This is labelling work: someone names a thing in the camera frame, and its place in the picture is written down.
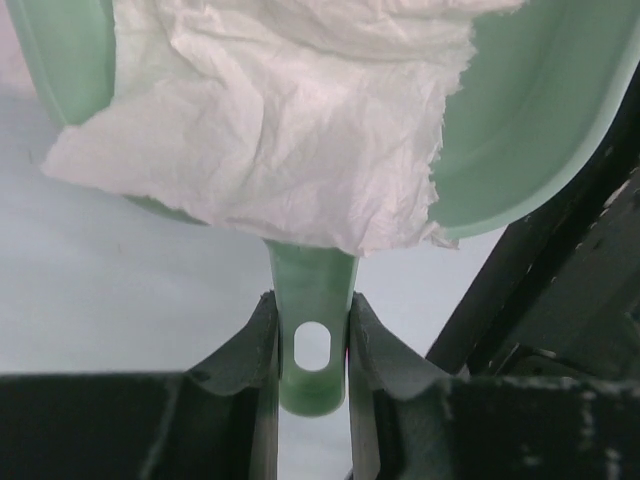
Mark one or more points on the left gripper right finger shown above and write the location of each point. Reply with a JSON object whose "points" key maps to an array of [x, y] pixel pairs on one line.
{"points": [[411, 420]]}

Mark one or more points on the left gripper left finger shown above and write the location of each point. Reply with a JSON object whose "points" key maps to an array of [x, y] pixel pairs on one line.
{"points": [[217, 420]]}

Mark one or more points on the paper scrap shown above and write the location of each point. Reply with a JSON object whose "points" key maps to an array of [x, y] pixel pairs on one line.
{"points": [[306, 122]]}

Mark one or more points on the green plastic dustpan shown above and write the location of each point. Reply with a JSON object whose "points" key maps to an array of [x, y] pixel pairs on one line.
{"points": [[536, 100]]}

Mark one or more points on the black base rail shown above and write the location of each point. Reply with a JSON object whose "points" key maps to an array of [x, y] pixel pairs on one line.
{"points": [[559, 293]]}

